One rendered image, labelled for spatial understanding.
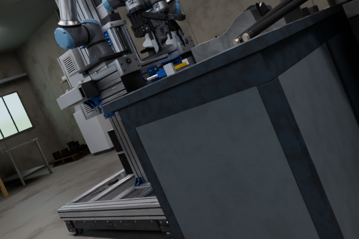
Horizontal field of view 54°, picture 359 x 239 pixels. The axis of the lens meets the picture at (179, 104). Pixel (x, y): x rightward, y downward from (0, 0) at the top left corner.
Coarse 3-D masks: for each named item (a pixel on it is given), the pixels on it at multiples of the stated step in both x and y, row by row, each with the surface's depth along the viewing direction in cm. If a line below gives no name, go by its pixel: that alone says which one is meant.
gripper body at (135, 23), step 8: (136, 8) 152; (144, 8) 154; (128, 16) 155; (136, 16) 154; (136, 24) 153; (144, 24) 152; (152, 24) 158; (136, 32) 154; (144, 32) 153; (152, 32) 157
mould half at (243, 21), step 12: (252, 12) 158; (300, 12) 169; (240, 24) 162; (252, 24) 159; (276, 24) 153; (228, 36) 167; (192, 48) 180; (204, 48) 176; (216, 48) 172; (228, 48) 169
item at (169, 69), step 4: (168, 64) 154; (172, 64) 157; (164, 68) 155; (168, 68) 155; (172, 68) 154; (160, 72) 156; (164, 72) 155; (168, 72) 155; (172, 72) 155; (152, 76) 158; (156, 76) 158; (160, 76) 156; (148, 80) 159
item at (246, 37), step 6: (294, 0) 128; (300, 0) 127; (288, 6) 126; (294, 6) 126; (276, 12) 125; (282, 12) 125; (288, 12) 126; (270, 18) 123; (276, 18) 124; (258, 24) 123; (264, 24) 122; (270, 24) 123; (252, 30) 120; (258, 30) 121; (246, 36) 119; (252, 36) 120
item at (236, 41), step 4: (284, 0) 134; (288, 0) 133; (292, 0) 134; (280, 4) 133; (284, 4) 133; (276, 8) 132; (280, 8) 132; (268, 12) 132; (272, 12) 131; (264, 16) 131; (268, 16) 130; (260, 20) 130; (256, 24) 129; (248, 28) 129; (244, 32) 128; (240, 36) 127; (236, 40) 126; (240, 40) 127; (236, 44) 127
